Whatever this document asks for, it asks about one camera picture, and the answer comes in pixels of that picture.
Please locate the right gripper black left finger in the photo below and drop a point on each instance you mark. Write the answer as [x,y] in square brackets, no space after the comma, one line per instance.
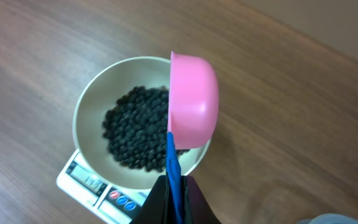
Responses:
[154,209]

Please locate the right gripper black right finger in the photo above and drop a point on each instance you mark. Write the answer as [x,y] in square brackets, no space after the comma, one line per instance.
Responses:
[196,209]

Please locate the pink scoop with blue handle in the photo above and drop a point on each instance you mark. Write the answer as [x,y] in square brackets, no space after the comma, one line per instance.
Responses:
[192,115]

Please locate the white digital kitchen scale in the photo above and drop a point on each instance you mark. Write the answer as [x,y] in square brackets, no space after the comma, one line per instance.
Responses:
[110,204]

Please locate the black beans in bowl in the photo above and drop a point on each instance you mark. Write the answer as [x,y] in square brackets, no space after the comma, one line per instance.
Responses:
[136,129]

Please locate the white round bowl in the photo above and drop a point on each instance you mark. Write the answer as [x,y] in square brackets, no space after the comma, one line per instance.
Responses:
[99,96]

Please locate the clear plastic food container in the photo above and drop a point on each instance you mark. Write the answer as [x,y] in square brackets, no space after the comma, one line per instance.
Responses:
[329,218]

